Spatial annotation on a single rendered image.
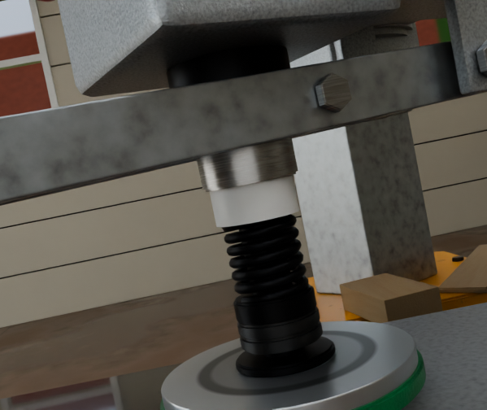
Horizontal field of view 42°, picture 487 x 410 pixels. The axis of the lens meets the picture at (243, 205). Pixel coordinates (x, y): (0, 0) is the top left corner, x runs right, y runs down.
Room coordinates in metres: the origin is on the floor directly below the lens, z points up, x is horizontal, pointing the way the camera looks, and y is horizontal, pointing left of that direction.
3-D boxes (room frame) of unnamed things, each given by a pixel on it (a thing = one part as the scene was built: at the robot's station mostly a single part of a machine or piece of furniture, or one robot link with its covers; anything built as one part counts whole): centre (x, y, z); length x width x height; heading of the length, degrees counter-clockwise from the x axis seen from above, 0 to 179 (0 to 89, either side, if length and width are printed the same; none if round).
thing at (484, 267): (1.23, -0.43, 0.80); 0.20 x 0.10 x 0.05; 134
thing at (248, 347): (0.53, -0.01, 0.94); 0.07 x 0.07 x 0.01
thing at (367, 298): (1.13, -0.22, 0.81); 0.20 x 0.10 x 0.05; 12
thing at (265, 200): (0.53, -0.01, 1.06); 0.07 x 0.07 x 0.04
